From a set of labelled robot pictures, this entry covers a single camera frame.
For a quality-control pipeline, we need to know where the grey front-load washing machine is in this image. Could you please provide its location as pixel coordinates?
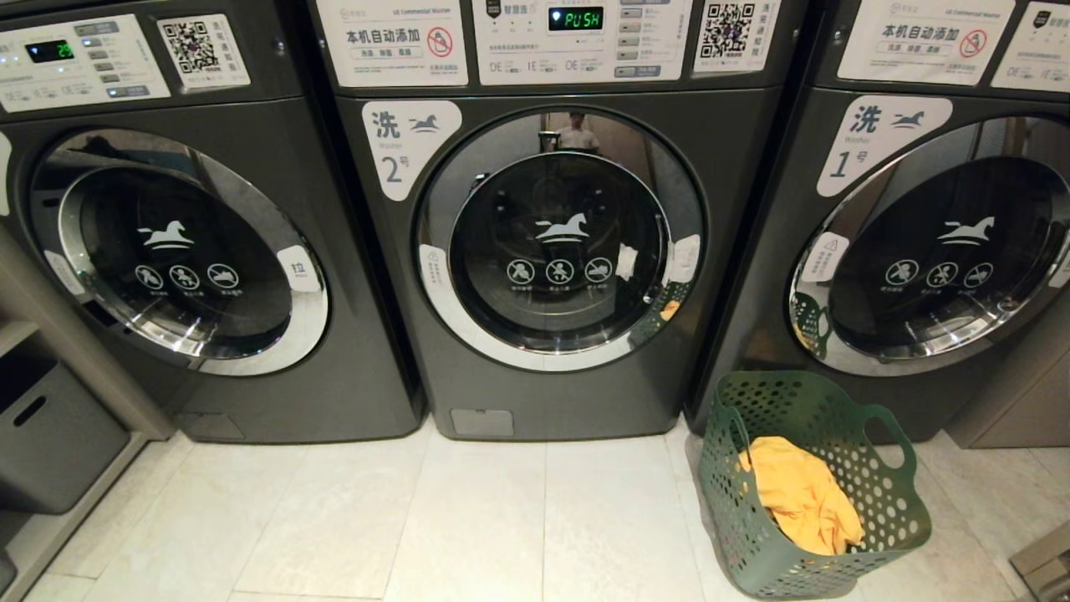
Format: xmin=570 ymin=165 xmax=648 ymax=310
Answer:
xmin=0 ymin=0 xmax=427 ymax=445
xmin=685 ymin=0 xmax=1070 ymax=444
xmin=308 ymin=0 xmax=808 ymax=442

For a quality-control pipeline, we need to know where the green perforated laundry basket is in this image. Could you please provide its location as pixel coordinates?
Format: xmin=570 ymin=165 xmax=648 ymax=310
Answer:
xmin=698 ymin=370 xmax=933 ymax=600

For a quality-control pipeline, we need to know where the round glass washer door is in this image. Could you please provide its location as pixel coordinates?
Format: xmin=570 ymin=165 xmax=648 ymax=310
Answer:
xmin=28 ymin=128 xmax=330 ymax=377
xmin=415 ymin=106 xmax=708 ymax=373
xmin=788 ymin=115 xmax=1070 ymax=378

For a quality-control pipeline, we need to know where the yellow cloth garment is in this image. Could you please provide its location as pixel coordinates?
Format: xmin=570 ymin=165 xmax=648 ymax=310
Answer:
xmin=737 ymin=435 xmax=865 ymax=557

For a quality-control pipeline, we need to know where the grey shelf unit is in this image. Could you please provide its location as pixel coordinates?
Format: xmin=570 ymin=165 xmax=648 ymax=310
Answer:
xmin=0 ymin=224 xmax=175 ymax=602

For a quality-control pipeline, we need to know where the grey storage bin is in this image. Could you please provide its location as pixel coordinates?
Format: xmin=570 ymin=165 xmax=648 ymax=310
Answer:
xmin=0 ymin=360 xmax=133 ymax=516

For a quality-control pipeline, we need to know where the grey metal object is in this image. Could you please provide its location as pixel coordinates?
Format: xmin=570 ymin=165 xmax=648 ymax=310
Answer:
xmin=1009 ymin=522 xmax=1070 ymax=602

